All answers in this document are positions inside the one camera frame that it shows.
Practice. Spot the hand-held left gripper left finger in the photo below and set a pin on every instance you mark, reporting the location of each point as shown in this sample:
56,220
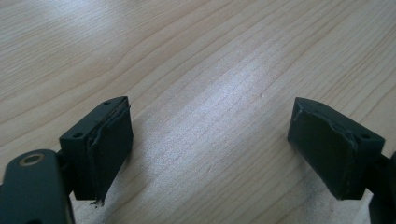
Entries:
102,149

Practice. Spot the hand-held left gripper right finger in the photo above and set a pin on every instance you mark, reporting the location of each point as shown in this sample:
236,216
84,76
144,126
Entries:
330,149

